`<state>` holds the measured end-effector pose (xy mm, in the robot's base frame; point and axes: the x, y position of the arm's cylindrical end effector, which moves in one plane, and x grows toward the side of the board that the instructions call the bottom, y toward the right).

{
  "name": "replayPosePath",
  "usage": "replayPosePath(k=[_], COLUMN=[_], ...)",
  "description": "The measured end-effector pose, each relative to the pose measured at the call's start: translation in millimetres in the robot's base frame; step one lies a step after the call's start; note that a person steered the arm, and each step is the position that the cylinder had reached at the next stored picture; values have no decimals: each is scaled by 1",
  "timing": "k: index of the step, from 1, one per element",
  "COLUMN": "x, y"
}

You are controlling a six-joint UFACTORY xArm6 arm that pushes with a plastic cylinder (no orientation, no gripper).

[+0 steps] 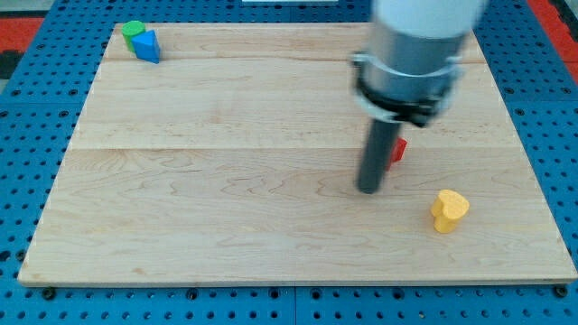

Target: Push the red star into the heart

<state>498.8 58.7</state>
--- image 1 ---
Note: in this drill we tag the red star block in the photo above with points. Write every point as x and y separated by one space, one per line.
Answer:
397 152

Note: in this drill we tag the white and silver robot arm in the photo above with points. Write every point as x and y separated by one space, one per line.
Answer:
411 61

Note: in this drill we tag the yellow heart block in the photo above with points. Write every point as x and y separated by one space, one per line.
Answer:
448 208

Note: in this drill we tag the light wooden board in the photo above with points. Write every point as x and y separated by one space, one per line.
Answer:
233 161

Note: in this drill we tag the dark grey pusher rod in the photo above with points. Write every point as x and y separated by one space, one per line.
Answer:
376 155

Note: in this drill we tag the blue triangle block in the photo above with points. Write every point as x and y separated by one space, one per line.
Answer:
146 47

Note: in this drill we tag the green cylinder block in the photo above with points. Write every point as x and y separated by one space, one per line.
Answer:
130 30

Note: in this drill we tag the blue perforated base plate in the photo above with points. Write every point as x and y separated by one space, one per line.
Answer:
529 55

